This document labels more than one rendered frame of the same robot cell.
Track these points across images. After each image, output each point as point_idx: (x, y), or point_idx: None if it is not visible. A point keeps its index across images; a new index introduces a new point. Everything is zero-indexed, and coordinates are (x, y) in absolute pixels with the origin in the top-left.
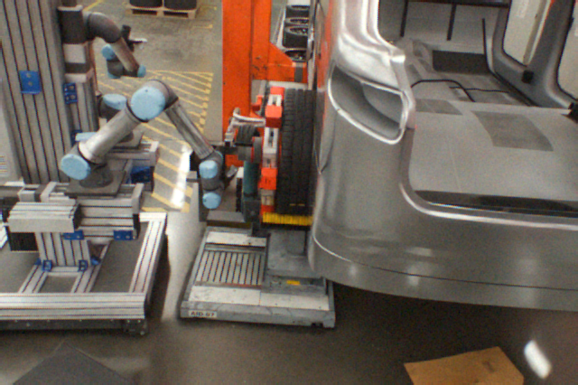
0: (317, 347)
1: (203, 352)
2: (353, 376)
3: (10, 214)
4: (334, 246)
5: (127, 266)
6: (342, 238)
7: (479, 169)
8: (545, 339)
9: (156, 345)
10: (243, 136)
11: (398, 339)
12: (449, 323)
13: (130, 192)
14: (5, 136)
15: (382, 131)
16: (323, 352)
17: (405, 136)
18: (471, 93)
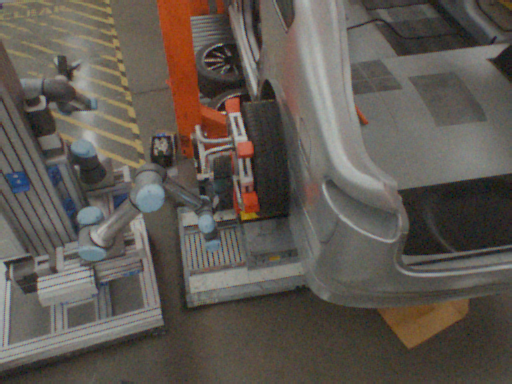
0: (305, 307)
1: (218, 335)
2: (340, 327)
3: (38, 294)
4: (337, 289)
5: (131, 278)
6: (345, 287)
7: (427, 156)
8: None
9: (178, 339)
10: (219, 169)
11: None
12: None
13: (131, 239)
14: (7, 227)
15: (379, 232)
16: (312, 311)
17: (399, 237)
18: (393, 14)
